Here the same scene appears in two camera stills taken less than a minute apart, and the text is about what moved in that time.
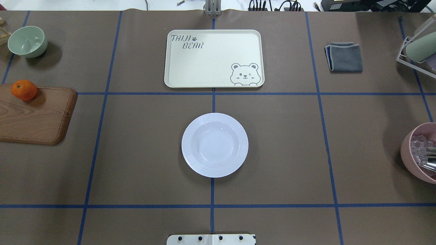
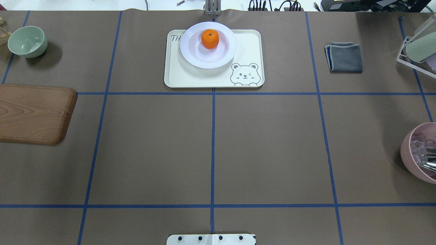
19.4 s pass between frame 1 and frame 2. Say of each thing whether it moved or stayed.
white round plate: moved
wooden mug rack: stayed
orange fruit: moved
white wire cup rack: stayed
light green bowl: stayed
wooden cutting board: stayed
